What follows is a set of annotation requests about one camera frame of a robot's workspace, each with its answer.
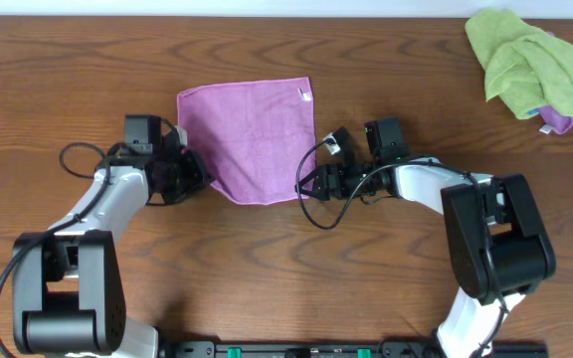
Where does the purple cloth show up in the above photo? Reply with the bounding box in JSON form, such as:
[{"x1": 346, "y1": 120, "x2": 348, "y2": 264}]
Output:
[
  {"x1": 538, "y1": 105, "x2": 573, "y2": 135},
  {"x1": 177, "y1": 77, "x2": 316, "y2": 205}
]

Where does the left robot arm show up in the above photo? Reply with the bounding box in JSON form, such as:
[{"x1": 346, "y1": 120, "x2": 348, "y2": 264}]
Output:
[{"x1": 3, "y1": 114, "x2": 213, "y2": 357}]

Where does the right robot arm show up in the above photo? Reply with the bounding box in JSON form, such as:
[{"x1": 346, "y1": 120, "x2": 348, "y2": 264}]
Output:
[{"x1": 294, "y1": 117, "x2": 557, "y2": 357}]

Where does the green cloth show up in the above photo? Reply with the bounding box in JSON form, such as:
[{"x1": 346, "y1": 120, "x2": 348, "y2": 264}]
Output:
[{"x1": 465, "y1": 8, "x2": 573, "y2": 120}]

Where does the right black cable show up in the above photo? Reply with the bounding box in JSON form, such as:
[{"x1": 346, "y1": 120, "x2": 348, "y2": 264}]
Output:
[{"x1": 294, "y1": 138, "x2": 509, "y2": 357}]

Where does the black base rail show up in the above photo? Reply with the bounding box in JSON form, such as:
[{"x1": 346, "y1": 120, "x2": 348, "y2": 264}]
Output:
[{"x1": 159, "y1": 339, "x2": 550, "y2": 358}]

